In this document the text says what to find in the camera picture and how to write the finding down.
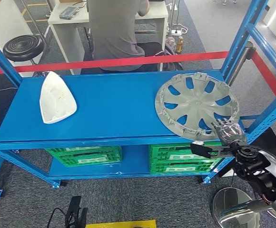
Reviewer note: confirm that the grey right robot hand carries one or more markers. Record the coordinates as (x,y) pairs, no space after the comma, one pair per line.
(230,132)

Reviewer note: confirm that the dark metal stanchion post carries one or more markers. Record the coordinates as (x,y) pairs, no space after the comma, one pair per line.
(240,63)

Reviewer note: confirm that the amber drink bottle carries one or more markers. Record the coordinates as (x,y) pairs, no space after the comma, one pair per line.
(179,44)

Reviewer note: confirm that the white mirror shell part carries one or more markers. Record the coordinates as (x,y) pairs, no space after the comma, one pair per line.
(57,100)

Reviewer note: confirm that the long blue steel rack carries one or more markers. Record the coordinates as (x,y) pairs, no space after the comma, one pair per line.
(109,107)

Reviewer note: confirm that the white power strip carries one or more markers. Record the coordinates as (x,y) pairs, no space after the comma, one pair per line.
(178,31)

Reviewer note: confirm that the black round stool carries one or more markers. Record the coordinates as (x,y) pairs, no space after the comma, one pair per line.
(22,47)

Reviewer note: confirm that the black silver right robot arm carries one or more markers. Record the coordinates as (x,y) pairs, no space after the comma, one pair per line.
(252,163)

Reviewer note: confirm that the clear plastic parts case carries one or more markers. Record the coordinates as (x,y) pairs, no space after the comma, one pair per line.
(68,12)

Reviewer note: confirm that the chrome stanchion with post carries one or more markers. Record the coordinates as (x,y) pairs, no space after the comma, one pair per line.
(230,204)

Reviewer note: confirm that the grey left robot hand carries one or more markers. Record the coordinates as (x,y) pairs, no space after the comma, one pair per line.
(83,218)

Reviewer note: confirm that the white cabinet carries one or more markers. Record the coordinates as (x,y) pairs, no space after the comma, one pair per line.
(0,22)

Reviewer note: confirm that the yellow floor tape square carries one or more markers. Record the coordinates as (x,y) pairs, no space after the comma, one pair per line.
(121,224)

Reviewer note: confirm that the grey plastic wheel hubcap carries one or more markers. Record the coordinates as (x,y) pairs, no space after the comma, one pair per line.
(193,104)

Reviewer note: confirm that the grey patterned bag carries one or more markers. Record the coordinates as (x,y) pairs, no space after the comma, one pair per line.
(170,45)

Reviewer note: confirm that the long red barrier belt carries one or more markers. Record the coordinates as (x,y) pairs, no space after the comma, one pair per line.
(104,63)

